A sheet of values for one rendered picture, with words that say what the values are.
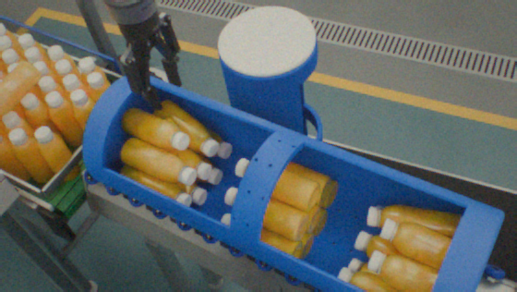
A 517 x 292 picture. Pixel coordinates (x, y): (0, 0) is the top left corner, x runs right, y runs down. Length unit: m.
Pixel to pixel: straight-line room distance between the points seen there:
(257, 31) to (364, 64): 1.39
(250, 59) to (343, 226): 0.54
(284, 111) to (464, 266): 0.81
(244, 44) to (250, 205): 0.64
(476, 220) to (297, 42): 0.77
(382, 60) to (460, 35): 0.43
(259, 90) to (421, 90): 1.43
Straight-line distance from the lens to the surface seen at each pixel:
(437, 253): 1.16
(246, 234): 1.19
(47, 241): 2.18
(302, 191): 1.19
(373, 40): 3.15
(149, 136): 1.38
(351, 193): 1.36
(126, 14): 1.04
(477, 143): 2.77
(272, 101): 1.66
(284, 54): 1.63
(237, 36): 1.70
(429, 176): 2.45
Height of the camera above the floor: 2.18
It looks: 53 degrees down
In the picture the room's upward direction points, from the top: 11 degrees counter-clockwise
